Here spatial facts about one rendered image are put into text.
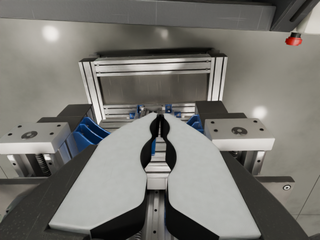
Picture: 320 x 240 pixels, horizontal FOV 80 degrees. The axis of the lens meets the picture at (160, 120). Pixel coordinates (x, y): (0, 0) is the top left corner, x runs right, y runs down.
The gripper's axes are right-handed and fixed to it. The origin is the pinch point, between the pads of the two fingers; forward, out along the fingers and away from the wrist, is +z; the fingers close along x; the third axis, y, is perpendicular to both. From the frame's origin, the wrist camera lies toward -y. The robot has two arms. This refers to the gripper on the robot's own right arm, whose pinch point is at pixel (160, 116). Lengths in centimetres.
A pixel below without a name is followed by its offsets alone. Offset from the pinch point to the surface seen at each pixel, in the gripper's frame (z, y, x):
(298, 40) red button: 41, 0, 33
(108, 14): 27.7, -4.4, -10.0
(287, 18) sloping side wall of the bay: 25.6, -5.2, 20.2
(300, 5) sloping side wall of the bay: 23.9, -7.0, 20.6
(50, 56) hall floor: 123, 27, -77
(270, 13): 27.7, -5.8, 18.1
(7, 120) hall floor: 123, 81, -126
